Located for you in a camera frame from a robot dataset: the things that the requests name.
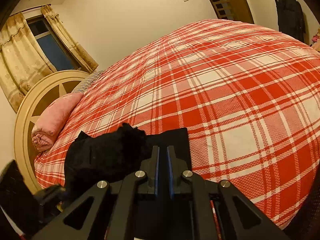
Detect black pants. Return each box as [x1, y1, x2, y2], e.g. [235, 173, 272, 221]
[64, 123, 191, 200]

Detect pink folded blanket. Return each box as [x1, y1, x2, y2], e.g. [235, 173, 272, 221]
[31, 92, 84, 152]

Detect cream wooden headboard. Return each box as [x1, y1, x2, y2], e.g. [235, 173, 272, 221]
[14, 70, 89, 193]

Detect red plaid bed sheet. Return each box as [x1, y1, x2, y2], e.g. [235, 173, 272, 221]
[35, 20, 319, 228]

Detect grey striped pillow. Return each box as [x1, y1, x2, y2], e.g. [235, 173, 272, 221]
[72, 70, 104, 93]

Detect beige curtain left panel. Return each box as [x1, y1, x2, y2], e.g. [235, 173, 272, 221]
[1, 12, 56, 111]

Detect beige curtain panel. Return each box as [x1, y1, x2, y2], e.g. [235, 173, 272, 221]
[41, 5, 99, 73]
[1, 12, 56, 111]

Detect window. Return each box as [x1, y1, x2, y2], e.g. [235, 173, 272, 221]
[27, 16, 82, 71]

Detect beige curtain right panel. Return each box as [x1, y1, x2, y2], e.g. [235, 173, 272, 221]
[41, 5, 99, 73]

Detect pink floral item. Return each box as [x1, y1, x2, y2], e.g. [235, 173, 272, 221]
[311, 29, 320, 52]

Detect black bag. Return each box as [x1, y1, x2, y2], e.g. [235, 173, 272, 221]
[274, 0, 306, 42]

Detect brown wooden door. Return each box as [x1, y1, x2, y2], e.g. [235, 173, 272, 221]
[210, 0, 254, 24]

